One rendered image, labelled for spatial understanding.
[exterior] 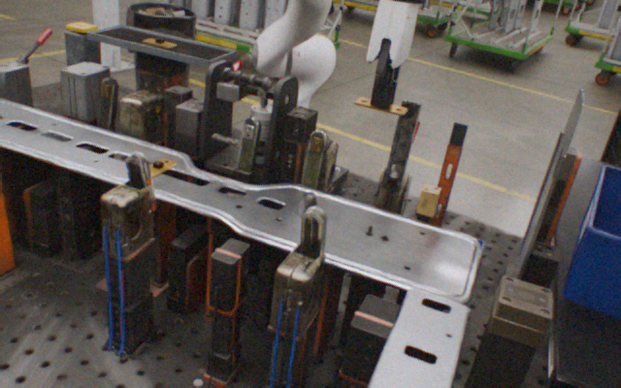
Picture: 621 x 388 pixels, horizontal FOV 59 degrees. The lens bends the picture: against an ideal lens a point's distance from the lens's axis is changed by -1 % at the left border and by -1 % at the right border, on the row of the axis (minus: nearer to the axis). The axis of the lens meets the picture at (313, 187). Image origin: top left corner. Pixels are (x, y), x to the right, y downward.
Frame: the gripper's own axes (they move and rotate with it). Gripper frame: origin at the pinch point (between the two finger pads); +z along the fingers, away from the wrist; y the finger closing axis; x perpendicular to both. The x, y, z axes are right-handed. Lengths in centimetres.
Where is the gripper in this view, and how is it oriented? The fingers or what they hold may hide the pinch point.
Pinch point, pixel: (383, 92)
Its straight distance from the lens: 92.4
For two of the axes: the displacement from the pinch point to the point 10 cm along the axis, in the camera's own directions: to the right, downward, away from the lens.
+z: -1.2, 8.8, 4.6
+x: 9.2, 2.7, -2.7
